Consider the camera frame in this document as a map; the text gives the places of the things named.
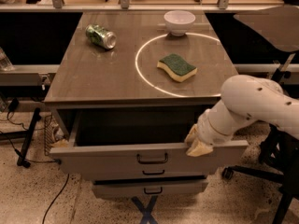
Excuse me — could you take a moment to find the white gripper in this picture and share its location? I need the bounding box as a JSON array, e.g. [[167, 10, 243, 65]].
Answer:
[[184, 109, 233, 157]]

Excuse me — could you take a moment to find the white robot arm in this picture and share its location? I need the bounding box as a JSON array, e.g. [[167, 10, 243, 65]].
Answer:
[[185, 75, 299, 157]]

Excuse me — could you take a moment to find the grey drawer cabinet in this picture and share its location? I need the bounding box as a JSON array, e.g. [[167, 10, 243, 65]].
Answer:
[[46, 12, 236, 185]]

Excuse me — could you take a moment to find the green yellow sponge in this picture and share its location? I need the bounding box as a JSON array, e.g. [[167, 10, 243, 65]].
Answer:
[[157, 53, 197, 83]]

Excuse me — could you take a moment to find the blue tape cross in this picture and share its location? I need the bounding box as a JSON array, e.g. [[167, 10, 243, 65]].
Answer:
[[131, 196, 158, 224]]

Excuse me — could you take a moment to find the black office chair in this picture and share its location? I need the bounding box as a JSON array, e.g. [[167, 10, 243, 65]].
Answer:
[[221, 125, 299, 224]]

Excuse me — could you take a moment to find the white bowl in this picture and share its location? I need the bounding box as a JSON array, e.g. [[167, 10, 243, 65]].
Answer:
[[164, 10, 195, 36]]

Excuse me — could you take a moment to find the green soda can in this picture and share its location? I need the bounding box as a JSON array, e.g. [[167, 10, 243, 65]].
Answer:
[[85, 24, 116, 49]]

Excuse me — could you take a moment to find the black floor stand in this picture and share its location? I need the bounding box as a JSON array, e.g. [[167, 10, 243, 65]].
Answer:
[[0, 108, 41, 168]]

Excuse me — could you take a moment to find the clear plastic bottle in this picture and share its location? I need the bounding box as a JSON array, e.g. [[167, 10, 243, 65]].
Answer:
[[0, 47, 14, 71]]

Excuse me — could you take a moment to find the wire basket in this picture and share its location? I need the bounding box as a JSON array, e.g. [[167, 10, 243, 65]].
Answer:
[[44, 115, 68, 156]]

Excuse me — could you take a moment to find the grey rail shelf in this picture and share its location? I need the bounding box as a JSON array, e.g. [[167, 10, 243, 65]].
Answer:
[[0, 64, 59, 86]]

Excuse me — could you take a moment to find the black floor cable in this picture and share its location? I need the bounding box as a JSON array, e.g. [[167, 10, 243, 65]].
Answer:
[[0, 98, 71, 224]]

